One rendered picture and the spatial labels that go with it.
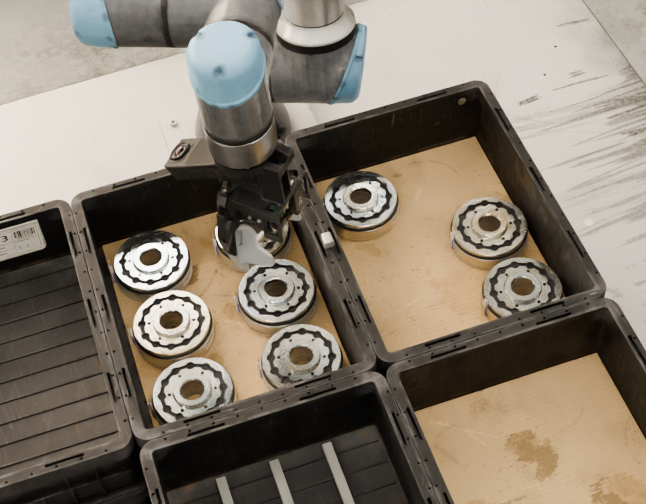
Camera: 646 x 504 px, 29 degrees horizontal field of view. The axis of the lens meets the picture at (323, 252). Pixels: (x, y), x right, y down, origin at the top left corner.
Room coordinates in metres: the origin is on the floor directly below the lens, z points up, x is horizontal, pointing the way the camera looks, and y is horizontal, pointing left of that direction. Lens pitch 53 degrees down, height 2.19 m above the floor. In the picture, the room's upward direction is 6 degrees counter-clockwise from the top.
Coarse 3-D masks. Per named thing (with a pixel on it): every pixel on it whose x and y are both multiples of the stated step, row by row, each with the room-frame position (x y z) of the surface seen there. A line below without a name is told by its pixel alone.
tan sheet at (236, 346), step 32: (192, 224) 1.12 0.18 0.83; (192, 256) 1.06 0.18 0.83; (288, 256) 1.04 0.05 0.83; (192, 288) 1.01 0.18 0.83; (224, 288) 1.00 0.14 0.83; (128, 320) 0.96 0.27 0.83; (224, 320) 0.95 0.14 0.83; (320, 320) 0.93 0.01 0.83; (224, 352) 0.90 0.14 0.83; (256, 352) 0.89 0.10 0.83; (256, 384) 0.85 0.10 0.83
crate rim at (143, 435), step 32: (96, 192) 1.11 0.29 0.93; (96, 256) 1.00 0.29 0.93; (320, 256) 0.97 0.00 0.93; (96, 288) 0.95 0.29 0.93; (352, 320) 0.87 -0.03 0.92; (128, 384) 0.81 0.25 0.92; (320, 384) 0.77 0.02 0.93; (128, 416) 0.76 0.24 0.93; (192, 416) 0.75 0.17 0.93; (224, 416) 0.74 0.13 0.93
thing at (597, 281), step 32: (416, 96) 1.23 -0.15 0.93; (448, 96) 1.22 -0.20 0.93; (320, 128) 1.18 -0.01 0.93; (512, 128) 1.15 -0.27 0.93; (544, 192) 1.03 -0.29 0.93; (320, 224) 1.02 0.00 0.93; (576, 256) 0.93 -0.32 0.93; (352, 288) 0.91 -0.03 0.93; (512, 320) 0.84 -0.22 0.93; (384, 352) 0.81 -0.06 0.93; (416, 352) 0.81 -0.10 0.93
